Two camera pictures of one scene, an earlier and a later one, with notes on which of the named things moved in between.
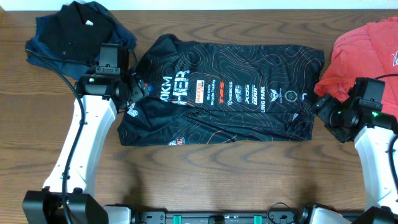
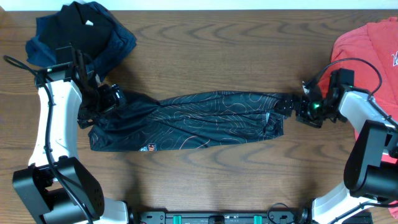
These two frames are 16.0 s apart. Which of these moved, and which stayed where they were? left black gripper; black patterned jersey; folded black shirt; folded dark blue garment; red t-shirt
Moved: black patterned jersey; left black gripper
Stayed: folded black shirt; folded dark blue garment; red t-shirt
